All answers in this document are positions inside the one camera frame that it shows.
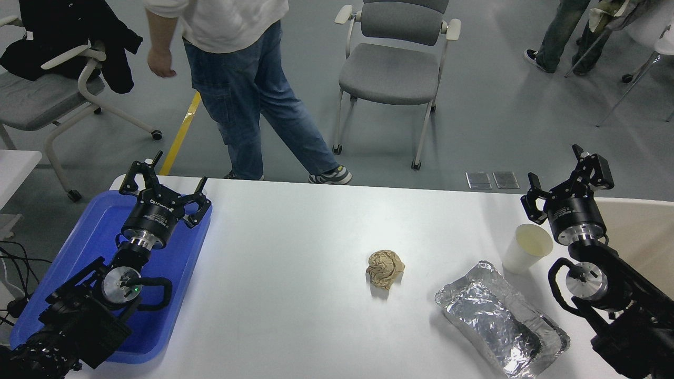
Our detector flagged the crumpled tan paper ball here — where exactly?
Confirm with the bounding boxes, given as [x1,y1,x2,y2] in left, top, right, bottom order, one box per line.
[366,250,405,290]

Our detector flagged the white chair thin metal legs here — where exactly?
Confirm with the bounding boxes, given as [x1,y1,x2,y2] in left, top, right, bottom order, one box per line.
[564,0,674,128]

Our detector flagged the white paper cup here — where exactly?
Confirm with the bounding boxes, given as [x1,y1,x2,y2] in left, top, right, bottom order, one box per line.
[502,224,554,274]

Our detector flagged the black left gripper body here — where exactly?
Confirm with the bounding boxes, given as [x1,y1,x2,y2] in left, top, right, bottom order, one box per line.
[122,192,186,248]

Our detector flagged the grey padded chair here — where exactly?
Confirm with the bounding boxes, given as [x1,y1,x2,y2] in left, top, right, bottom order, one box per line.
[332,0,462,171]

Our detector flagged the person's right hand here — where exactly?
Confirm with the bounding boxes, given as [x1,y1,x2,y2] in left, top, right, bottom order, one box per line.
[147,47,177,78]

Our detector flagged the black cable bundle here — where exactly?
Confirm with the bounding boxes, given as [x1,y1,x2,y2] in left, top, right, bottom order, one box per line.
[0,240,53,327]

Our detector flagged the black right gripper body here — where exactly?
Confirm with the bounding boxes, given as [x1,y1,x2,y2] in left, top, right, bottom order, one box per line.
[548,195,606,237]

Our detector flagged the large pale bin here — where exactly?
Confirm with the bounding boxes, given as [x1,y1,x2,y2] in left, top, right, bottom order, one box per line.
[594,197,674,301]

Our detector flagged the yellow floor tape line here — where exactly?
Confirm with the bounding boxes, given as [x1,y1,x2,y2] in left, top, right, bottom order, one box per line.
[159,91,202,176]

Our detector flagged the blue plastic tray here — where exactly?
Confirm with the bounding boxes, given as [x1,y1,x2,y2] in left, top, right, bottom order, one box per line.
[9,190,213,365]

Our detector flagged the olive cream draped garment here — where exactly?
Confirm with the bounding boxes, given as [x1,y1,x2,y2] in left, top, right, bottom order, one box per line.
[588,0,659,33]

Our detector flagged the crinkled foil tray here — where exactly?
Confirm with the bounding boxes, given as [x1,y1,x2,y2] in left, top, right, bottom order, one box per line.
[435,261,571,379]

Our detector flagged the white-framed grey seat chair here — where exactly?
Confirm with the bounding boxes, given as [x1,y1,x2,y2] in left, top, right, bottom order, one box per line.
[0,15,163,203]

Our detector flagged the black garment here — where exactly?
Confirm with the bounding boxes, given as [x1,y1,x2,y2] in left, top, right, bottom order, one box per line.
[0,0,144,94]

